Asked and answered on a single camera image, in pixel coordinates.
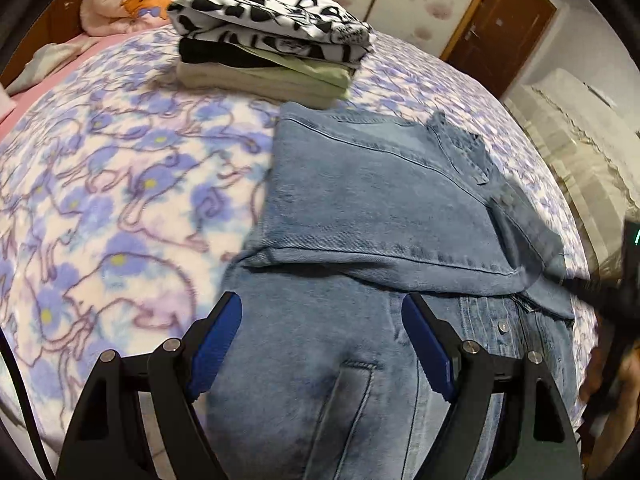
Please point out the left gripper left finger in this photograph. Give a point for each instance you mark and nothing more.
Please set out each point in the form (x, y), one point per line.
(106, 438)

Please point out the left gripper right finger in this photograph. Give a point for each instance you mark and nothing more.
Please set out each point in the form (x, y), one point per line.
(534, 438)

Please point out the blue denim jacket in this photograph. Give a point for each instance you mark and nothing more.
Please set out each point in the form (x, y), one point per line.
(321, 380)

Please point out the person's right hand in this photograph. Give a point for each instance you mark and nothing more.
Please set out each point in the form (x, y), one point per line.
(620, 423)

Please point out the beige lace covered furniture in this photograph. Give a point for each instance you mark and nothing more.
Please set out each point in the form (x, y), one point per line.
(593, 156)

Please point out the purple floral bed blanket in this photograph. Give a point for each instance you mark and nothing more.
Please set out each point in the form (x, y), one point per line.
(124, 196)

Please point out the brown wooden door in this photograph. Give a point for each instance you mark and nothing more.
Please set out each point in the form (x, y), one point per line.
(499, 38)

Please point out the pink bed sheet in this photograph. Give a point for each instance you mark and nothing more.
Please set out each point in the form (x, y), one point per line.
(48, 66)

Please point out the folded light green garment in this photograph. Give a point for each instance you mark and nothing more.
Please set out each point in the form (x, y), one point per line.
(313, 84)

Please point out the folded black garment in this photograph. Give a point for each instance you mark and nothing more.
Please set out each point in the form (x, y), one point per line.
(193, 51)

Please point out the wooden headboard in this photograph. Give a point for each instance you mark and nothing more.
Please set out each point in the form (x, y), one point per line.
(27, 25)

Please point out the black white patterned garment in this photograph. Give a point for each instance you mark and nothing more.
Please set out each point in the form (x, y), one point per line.
(320, 30)

